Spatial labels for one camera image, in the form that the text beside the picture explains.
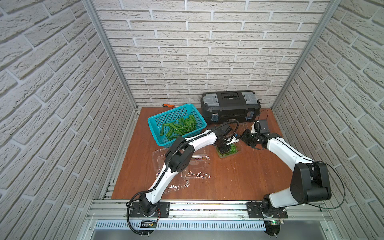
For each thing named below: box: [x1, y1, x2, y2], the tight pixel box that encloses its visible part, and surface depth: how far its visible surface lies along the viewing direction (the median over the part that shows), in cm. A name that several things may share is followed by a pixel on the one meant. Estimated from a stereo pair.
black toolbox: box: [200, 90, 262, 124], surface depth 102 cm
